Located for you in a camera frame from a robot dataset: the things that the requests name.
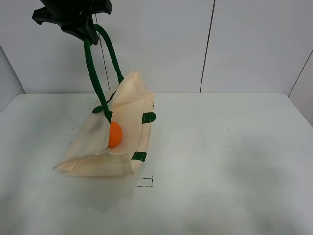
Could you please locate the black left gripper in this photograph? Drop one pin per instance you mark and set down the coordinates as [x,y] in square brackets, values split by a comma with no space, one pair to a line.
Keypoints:
[73,16]

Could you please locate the white linen bag green handles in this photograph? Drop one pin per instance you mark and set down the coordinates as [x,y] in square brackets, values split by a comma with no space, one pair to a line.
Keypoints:
[130,105]

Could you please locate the orange fruit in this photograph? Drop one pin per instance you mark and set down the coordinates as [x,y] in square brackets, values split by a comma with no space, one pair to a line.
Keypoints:
[115,135]

